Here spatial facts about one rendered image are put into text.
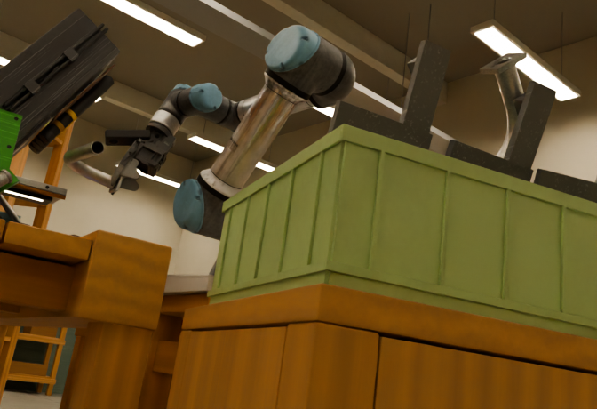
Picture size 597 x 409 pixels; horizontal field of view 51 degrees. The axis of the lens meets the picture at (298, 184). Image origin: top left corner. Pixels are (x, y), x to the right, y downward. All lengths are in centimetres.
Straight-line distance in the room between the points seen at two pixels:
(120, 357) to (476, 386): 64
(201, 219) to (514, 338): 88
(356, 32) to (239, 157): 587
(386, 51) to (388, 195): 688
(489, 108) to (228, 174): 654
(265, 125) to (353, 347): 86
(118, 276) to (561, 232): 71
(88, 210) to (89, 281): 1046
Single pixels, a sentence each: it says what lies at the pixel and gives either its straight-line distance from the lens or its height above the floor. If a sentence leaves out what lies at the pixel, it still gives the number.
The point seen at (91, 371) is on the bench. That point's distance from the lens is 112.
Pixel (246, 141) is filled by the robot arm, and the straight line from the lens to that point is 141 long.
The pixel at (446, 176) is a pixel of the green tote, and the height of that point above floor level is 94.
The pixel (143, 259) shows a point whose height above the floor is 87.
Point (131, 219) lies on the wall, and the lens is 1188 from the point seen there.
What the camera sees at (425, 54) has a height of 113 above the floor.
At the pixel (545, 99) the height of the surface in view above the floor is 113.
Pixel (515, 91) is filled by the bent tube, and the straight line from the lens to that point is 97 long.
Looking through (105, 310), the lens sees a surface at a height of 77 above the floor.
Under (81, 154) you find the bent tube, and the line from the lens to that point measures 145.
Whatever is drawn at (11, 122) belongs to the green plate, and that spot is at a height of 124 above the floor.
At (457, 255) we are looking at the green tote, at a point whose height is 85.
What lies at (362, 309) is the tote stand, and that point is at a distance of 61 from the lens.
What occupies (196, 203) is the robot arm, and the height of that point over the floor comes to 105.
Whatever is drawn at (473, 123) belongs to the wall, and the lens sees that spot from 786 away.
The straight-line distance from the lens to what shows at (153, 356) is 156.
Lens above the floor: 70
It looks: 17 degrees up
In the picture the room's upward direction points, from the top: 8 degrees clockwise
